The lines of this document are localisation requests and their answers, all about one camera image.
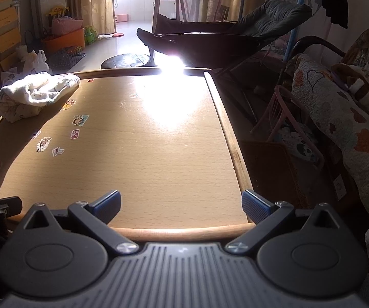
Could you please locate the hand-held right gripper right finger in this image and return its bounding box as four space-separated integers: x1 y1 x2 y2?
225 189 348 254

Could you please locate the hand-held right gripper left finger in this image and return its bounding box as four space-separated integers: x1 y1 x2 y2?
14 190 139 254

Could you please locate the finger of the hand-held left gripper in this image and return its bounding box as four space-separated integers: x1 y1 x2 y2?
0 196 23 216

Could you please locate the brown woven mat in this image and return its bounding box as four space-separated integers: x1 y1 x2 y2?
240 139 303 209

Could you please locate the cartoon cushion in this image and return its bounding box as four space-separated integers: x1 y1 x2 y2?
277 128 323 164

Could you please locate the wooden table with stickers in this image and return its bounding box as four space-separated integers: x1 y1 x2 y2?
0 78 139 171

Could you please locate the pink child's chair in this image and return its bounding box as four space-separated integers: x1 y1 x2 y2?
250 85 324 167

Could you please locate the crumpled printed white cloth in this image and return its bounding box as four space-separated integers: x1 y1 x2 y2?
0 71 81 123

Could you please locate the heart-patterned quilt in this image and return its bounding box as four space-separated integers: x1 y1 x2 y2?
287 53 369 305

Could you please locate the round black stool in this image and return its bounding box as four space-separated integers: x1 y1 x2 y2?
101 53 157 69

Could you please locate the white plastic bag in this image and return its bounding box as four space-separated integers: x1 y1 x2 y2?
22 50 48 74

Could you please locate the brown and white plush toy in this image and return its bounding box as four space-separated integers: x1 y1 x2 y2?
332 62 369 113

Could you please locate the black handbag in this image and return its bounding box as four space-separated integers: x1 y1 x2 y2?
24 29 44 50

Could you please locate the orange plastic tub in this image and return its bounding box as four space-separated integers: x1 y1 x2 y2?
42 28 85 55

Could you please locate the green toy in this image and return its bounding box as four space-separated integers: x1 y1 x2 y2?
84 26 98 45

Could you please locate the black folding lounge chair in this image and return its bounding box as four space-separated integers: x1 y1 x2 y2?
136 0 313 126

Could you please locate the blue metal pole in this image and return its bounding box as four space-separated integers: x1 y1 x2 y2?
284 0 308 61

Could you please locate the pink basket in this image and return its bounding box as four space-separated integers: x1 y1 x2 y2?
51 17 84 36

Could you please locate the yellow storage drawer stack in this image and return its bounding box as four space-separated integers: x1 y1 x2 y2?
0 0 21 53

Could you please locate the wooden chair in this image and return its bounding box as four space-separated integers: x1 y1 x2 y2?
215 5 230 21

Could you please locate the yellow toy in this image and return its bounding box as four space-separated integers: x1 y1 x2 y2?
46 6 69 18

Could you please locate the wooden step ladder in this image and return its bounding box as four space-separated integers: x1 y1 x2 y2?
152 0 190 34

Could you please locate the black hanging garment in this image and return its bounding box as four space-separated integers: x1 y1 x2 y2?
321 0 348 29

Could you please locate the grey wire rack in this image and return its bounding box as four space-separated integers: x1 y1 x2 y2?
48 46 87 71

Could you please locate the dark bentwood chair frame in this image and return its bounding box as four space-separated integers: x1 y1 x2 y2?
290 35 347 61

